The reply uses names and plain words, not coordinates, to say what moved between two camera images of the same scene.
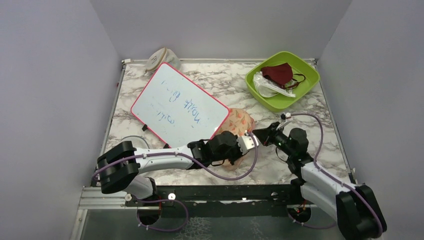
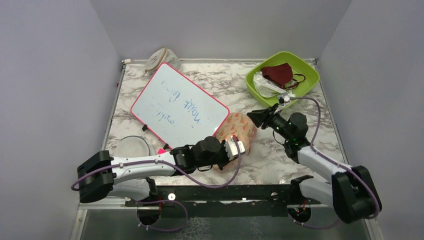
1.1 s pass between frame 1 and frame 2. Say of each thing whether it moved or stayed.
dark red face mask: stayed
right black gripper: moved
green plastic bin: stayed
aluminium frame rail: stayed
